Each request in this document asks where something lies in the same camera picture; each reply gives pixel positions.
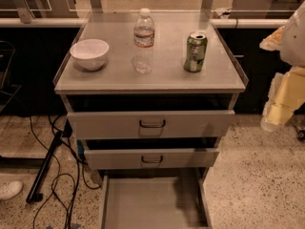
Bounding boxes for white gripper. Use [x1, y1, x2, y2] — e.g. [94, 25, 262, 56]
[259, 3, 305, 132]

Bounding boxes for grey drawer cabinet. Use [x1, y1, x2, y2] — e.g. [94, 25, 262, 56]
[52, 10, 250, 229]

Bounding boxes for grey middle drawer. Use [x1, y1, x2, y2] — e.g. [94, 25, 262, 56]
[85, 148, 218, 170]

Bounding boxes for white shoe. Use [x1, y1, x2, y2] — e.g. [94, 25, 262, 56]
[0, 180, 23, 200]

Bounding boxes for black floor bar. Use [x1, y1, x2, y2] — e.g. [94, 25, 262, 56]
[26, 132, 61, 204]

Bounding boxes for black caster wheel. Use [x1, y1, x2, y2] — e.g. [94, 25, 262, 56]
[294, 126, 305, 141]

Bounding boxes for grey bottom drawer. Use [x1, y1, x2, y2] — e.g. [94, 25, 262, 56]
[98, 172, 213, 229]

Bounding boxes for grey drawer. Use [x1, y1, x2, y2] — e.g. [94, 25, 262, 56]
[98, 172, 213, 229]
[85, 148, 218, 170]
[68, 110, 234, 139]

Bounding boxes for white ceramic bowl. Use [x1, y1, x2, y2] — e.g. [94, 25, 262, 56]
[70, 39, 110, 71]

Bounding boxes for clear plastic water bottle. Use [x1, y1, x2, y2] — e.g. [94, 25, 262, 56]
[132, 8, 155, 73]

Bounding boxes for green soda can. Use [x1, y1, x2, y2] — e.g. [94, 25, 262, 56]
[184, 31, 208, 73]

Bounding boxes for black floor cables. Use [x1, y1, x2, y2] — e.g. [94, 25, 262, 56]
[29, 114, 102, 229]

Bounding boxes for grey top drawer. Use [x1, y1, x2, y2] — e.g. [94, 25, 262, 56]
[68, 110, 234, 139]

